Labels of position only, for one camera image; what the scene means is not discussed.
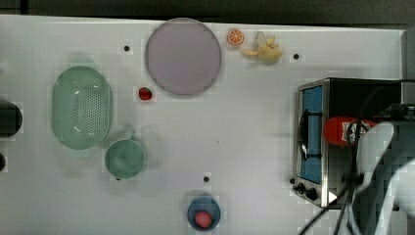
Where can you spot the peeled banana toy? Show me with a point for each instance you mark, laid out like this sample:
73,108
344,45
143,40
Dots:
266,48

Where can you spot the small black cylinder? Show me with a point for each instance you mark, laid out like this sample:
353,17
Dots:
2,162

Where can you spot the lavender round plate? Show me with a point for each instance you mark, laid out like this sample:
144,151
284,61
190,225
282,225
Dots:
183,57

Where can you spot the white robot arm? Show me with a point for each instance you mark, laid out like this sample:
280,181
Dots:
385,158

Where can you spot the green perforated colander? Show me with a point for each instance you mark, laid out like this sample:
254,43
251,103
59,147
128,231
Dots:
82,108

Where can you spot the black cylinder holder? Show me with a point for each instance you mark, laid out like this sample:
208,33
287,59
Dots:
11,119

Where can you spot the red strawberry on table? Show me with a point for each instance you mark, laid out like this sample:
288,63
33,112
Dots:
145,94

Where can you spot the blue small bowl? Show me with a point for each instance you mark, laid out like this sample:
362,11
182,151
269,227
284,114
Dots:
204,203

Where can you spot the red plush ketchup bottle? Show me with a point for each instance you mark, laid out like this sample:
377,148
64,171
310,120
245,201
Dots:
340,131

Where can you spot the green cup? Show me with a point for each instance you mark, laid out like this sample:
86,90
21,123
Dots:
125,158

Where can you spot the black toaster oven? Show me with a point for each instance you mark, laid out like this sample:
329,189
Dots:
330,113

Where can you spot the orange slice toy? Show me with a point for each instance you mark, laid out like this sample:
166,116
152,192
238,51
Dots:
235,37

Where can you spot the red strawberry in bowl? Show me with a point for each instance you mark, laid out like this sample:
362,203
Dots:
203,219

